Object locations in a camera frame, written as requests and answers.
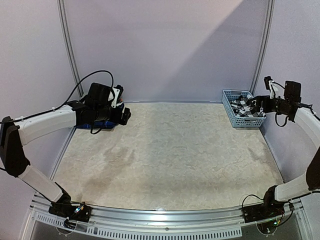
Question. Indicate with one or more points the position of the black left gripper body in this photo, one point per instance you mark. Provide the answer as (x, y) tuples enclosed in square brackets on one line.
[(117, 118)]

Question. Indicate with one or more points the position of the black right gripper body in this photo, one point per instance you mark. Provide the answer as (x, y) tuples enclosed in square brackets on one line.
[(259, 104)]

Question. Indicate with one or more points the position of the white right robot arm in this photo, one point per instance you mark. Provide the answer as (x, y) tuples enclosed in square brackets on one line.
[(286, 100)]

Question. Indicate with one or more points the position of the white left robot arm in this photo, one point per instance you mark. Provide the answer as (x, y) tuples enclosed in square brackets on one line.
[(29, 145)]

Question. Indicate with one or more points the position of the black white checked cloth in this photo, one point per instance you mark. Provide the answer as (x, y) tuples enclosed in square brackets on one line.
[(242, 107)]

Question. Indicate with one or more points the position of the light blue plastic basket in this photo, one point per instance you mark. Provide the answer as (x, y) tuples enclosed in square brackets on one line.
[(238, 122)]

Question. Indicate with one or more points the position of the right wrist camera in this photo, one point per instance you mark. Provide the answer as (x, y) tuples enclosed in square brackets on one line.
[(271, 85)]

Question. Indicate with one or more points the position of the right aluminium frame post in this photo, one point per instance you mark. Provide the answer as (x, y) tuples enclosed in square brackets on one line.
[(263, 44)]

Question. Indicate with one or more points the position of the aluminium frame post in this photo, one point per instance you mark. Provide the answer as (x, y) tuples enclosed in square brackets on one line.
[(263, 44), (61, 6)]

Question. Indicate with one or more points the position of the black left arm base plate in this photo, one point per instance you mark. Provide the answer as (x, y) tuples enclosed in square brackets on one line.
[(65, 208)]

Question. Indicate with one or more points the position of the aluminium front rail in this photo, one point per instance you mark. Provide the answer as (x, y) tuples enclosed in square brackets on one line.
[(108, 223)]

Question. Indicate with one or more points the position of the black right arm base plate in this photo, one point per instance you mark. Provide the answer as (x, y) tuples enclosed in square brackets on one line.
[(262, 212)]

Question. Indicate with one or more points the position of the left aluminium frame post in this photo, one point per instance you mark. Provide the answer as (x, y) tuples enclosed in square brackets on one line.
[(61, 6)]

